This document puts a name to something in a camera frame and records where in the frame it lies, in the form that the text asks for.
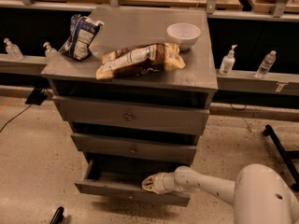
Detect clear sanitizer bottle far left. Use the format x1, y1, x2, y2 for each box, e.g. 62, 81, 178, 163
4, 38, 23, 61

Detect grey drawer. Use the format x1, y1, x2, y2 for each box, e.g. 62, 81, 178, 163
53, 96, 209, 135
71, 133, 196, 164
75, 153, 190, 206

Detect grey drawer cabinet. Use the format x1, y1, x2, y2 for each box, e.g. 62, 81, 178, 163
40, 6, 219, 185

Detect black floor cable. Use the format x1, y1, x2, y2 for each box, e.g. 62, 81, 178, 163
0, 105, 32, 133

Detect black floor box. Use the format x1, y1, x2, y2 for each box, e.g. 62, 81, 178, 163
25, 88, 47, 105

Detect clear sanitizer bottle near cabinet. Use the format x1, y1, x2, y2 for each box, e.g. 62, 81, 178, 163
43, 42, 57, 60

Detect grey middle drawer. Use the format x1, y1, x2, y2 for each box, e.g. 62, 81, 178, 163
71, 133, 196, 164

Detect white bowl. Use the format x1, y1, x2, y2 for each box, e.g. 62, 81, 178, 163
166, 22, 201, 50

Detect grey bottom drawer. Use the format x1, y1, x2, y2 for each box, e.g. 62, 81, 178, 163
75, 153, 190, 206

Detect grey top drawer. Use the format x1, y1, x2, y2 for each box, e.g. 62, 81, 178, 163
53, 96, 209, 135

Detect black stand leg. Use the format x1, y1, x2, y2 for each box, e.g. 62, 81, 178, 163
263, 124, 299, 192

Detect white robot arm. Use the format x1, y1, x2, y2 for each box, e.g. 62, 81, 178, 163
142, 163, 299, 224

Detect blue white snack bag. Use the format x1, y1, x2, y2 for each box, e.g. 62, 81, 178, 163
59, 14, 105, 61

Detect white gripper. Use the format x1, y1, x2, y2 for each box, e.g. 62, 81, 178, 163
142, 173, 176, 194

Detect clear water bottle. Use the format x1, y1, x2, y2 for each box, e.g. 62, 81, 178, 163
255, 50, 277, 78

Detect black object bottom edge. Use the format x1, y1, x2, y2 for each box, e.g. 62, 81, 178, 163
50, 206, 64, 224

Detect brown yellow chip bag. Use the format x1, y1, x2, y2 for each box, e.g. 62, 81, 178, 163
95, 43, 185, 80

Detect white pump bottle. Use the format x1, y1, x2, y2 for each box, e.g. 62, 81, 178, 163
219, 45, 236, 76

